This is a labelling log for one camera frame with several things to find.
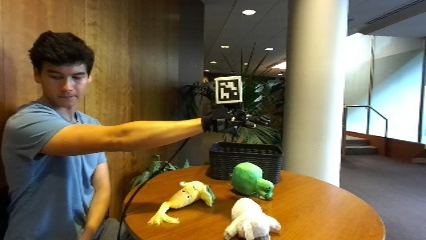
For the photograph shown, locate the blue t-shirt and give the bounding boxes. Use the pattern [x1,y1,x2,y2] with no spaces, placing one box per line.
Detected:
[0,101,107,240]

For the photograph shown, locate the white round column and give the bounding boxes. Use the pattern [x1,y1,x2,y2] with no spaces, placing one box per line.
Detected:
[280,0,350,188]

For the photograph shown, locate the white soft toy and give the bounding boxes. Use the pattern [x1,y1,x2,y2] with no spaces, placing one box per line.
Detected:
[222,197,282,240]

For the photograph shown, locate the green soft toy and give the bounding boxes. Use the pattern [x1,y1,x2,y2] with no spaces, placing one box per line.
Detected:
[228,161,275,201]

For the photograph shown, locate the the person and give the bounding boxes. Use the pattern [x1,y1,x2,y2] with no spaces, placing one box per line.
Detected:
[0,30,272,240]

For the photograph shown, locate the tall spiky potted plant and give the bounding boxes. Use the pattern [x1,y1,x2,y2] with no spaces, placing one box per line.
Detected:
[177,43,287,146]

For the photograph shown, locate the small leafy green plant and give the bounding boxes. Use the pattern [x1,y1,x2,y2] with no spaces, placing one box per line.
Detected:
[129,154,191,190]

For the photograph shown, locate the carpeted stair steps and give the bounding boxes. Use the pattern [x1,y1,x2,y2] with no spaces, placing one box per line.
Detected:
[343,134,379,156]

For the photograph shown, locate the metal stair handrail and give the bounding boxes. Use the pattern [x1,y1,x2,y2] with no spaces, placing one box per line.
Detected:
[340,104,390,158]

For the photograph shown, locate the black woven basket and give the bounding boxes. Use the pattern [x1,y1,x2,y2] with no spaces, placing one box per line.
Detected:
[206,141,283,185]

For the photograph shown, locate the black glove cable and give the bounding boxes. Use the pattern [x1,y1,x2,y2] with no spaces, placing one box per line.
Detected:
[115,136,191,240]

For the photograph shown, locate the white marker cube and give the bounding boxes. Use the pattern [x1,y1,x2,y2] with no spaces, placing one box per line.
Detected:
[212,75,244,105]

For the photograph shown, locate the yellow soft toy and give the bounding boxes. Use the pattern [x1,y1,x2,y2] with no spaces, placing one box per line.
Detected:
[146,180,216,226]

